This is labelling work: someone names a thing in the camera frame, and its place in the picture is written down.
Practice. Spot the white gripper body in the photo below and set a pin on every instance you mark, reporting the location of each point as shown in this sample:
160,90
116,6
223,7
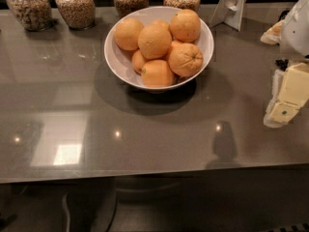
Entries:
296,29

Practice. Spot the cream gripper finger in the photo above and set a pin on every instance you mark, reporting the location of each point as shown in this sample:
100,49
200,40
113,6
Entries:
279,114

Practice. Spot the orange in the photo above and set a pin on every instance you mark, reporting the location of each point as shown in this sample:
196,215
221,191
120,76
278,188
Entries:
154,41
185,59
157,74
127,32
185,25

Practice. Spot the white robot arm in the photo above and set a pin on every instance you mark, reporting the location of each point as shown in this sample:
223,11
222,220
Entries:
294,41

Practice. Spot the bread roll at right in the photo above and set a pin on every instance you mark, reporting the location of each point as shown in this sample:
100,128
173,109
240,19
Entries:
272,35

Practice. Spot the white folded card stand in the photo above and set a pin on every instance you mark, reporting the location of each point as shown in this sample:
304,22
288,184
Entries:
229,12

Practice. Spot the small orange left low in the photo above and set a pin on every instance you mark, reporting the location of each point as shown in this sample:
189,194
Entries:
138,61

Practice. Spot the glass jar far left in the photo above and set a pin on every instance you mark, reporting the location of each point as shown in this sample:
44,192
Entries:
33,15

